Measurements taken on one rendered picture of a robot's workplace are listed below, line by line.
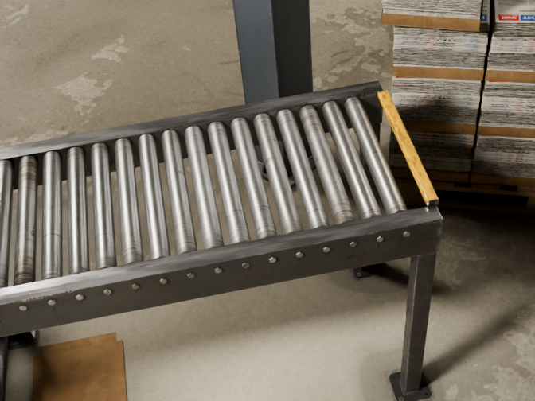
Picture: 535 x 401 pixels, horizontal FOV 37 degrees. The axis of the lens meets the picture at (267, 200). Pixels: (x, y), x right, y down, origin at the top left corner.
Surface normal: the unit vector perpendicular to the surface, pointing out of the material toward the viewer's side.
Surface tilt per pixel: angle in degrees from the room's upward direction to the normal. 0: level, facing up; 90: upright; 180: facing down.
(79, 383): 0
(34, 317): 90
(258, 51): 90
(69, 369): 0
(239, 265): 90
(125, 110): 0
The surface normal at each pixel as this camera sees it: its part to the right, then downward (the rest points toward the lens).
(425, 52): -0.18, 0.73
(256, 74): -0.68, 0.57
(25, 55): -0.07, -0.69
